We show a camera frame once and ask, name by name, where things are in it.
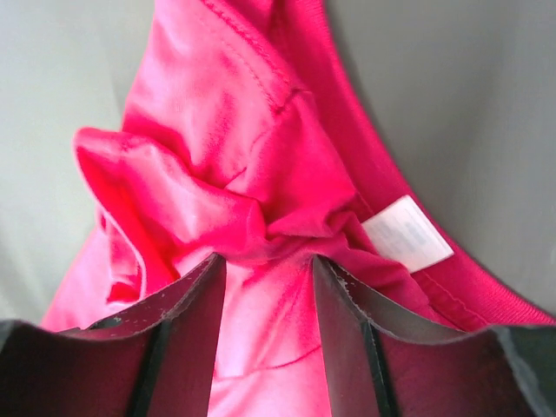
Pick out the magenta t shirt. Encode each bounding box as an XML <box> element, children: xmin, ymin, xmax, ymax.
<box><xmin>43</xmin><ymin>1</ymin><xmax>551</xmax><ymax>416</ymax></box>

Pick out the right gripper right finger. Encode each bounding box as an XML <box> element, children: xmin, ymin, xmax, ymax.
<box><xmin>313</xmin><ymin>256</ymin><xmax>555</xmax><ymax>416</ymax></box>

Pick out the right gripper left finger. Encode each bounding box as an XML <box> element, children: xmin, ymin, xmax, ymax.
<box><xmin>1</xmin><ymin>255</ymin><xmax>226</xmax><ymax>416</ymax></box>

